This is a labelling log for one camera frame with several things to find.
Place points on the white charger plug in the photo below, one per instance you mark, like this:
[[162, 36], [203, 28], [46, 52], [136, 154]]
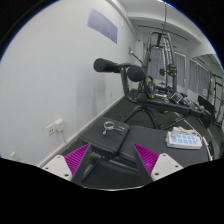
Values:
[[179, 129]]

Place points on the silver barbell spring collar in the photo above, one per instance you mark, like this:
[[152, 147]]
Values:
[[109, 126]]

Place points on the large wall mirror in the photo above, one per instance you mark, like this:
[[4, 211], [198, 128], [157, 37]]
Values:
[[206, 79]]

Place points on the black weight bench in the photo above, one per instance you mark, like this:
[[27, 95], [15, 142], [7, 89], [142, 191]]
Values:
[[116, 147]]

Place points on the white wall socket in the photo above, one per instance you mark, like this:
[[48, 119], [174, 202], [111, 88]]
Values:
[[51, 129]]

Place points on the grey multi-gym machine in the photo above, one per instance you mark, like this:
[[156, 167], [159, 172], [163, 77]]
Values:
[[159, 42]]

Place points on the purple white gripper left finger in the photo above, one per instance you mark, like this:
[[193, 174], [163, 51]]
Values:
[[70, 166]]

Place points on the white wall adapter with cable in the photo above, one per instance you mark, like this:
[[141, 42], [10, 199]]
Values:
[[59, 124]]

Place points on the purple wall poster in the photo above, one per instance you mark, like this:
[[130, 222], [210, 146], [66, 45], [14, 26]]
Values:
[[103, 25]]

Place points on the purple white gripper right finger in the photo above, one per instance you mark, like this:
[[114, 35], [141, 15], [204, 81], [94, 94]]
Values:
[[153, 166]]

